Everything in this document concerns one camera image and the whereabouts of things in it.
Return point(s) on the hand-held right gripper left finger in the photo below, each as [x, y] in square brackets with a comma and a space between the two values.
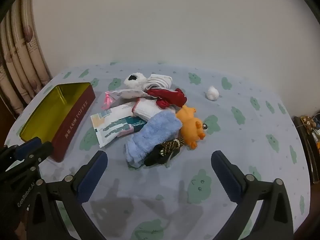
[93, 177]

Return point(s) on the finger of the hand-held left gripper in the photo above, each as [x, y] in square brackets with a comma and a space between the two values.
[27, 145]
[46, 148]

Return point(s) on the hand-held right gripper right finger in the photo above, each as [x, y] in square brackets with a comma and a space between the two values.
[225, 177]

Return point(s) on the red tin box gold inside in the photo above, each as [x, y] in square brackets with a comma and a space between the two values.
[75, 120]

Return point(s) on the white packet teal brush print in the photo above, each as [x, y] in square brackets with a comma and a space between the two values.
[107, 122]

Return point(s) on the orange plush toy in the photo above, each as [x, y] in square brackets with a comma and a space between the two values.
[187, 127]

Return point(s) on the black gold patterned cloth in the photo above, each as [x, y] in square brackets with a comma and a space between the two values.
[167, 148]

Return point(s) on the dark teal and white packet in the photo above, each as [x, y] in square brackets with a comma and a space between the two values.
[135, 123]

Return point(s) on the blue fluffy towel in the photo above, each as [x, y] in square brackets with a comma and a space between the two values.
[152, 137]

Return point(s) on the white pompom ball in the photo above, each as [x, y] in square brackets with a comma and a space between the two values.
[212, 93]

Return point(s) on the white patterned pouch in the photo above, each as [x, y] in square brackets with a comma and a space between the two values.
[130, 93]

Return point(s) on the white fluffy black-spotted plush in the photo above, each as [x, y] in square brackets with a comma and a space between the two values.
[140, 82]

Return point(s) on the white cloth with red trim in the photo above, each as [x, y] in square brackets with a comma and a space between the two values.
[147, 110]

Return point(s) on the beige leaf print curtain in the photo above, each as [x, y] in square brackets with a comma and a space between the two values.
[17, 55]

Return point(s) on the white striped sock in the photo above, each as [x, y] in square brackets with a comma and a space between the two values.
[160, 81]

